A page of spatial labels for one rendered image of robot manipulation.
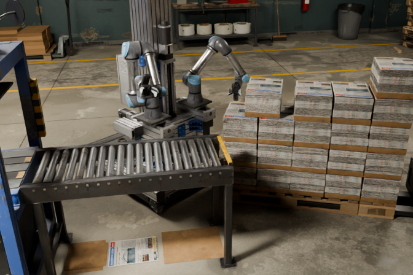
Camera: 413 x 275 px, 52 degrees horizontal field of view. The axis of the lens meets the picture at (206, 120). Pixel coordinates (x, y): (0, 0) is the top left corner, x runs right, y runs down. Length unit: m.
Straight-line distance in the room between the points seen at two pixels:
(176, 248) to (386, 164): 1.78
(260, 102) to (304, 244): 1.16
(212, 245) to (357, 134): 1.43
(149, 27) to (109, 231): 1.69
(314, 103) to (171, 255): 1.60
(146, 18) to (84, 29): 6.43
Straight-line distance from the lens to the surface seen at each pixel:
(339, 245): 3.58
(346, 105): 3.47
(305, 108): 3.46
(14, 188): 2.91
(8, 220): 2.78
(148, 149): 3.11
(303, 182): 3.75
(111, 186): 2.81
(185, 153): 3.02
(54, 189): 2.85
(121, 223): 3.75
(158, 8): 3.64
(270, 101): 3.47
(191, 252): 3.39
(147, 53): 3.37
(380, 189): 3.83
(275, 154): 3.63
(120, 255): 3.43
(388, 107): 3.51
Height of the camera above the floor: 2.19
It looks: 23 degrees down
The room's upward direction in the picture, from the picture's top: 1 degrees counter-clockwise
